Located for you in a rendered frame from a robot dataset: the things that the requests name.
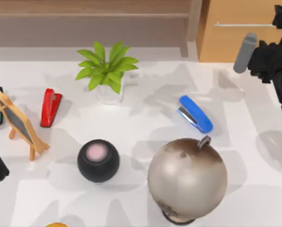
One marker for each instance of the wooden open shelves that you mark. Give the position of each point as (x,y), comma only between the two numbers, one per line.
(84,26)

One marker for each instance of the blue stapler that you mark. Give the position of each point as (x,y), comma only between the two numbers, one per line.
(197,113)

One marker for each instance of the wooden cupboard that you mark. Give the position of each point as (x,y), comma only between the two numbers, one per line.
(202,42)

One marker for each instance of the black round speaker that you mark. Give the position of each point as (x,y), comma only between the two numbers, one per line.
(98,163)

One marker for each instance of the wooden framed blackboard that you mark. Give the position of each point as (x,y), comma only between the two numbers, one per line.
(15,118)

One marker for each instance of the green plant in white pot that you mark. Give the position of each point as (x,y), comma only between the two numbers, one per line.
(105,68)

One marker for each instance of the grey and brown globe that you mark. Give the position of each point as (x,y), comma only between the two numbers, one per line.
(187,179)

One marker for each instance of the orange round object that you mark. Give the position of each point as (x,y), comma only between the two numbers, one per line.
(57,225)

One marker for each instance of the red stapler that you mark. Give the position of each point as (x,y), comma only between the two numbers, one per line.
(50,108)

